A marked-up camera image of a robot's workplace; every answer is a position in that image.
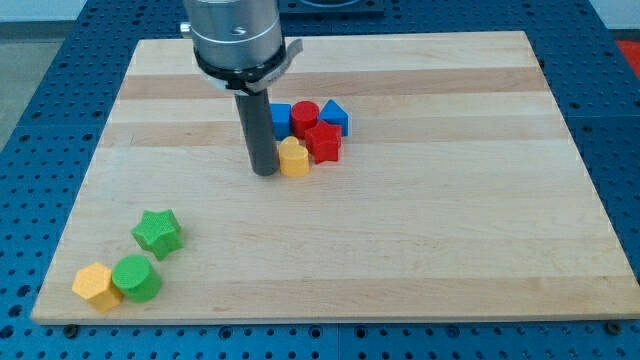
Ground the green star block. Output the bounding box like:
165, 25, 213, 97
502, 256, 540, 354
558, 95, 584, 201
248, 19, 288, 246
131, 209, 184, 261

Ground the yellow heart block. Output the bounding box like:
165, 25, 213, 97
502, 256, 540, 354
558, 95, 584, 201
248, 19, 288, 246
278, 136, 310, 177

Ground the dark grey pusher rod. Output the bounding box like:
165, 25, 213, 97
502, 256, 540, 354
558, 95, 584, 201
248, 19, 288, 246
235, 90, 279, 176

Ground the blue triangle block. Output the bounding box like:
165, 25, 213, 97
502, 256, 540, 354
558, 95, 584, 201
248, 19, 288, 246
319, 99, 350, 136

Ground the green cylinder block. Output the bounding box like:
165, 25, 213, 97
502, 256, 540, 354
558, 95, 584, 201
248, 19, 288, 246
112, 254, 162, 303

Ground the wooden board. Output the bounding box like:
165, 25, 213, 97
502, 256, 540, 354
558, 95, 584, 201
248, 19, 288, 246
31, 31, 639, 325

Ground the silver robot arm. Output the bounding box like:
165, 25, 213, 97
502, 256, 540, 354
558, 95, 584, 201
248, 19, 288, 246
184, 0, 303, 96

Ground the red cylinder block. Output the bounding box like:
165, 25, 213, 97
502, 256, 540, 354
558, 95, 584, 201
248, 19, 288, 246
290, 100, 320, 139

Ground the yellow hexagon block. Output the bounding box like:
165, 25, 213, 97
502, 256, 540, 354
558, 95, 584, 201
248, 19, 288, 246
71, 262, 124, 313

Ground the blue cube block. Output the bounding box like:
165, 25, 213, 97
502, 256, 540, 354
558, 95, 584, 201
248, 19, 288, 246
270, 103, 292, 141

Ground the red star block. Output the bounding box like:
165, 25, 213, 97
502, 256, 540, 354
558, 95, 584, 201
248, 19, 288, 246
304, 120, 342, 164

